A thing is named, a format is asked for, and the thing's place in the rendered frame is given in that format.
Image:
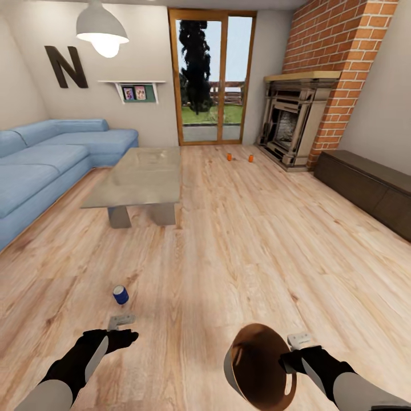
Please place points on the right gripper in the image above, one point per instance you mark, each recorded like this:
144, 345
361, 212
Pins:
289, 362

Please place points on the countertop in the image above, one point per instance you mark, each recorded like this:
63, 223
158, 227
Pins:
306, 74

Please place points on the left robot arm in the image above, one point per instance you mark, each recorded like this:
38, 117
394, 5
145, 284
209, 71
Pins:
60, 387

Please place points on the trash can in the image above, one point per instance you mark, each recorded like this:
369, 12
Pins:
251, 367

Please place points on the room light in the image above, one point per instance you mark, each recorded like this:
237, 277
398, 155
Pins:
96, 19

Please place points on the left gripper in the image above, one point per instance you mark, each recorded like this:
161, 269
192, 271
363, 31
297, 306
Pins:
123, 339

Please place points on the cabinet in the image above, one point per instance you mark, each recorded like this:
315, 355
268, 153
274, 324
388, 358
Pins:
382, 192

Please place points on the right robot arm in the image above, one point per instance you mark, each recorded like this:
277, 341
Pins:
337, 379

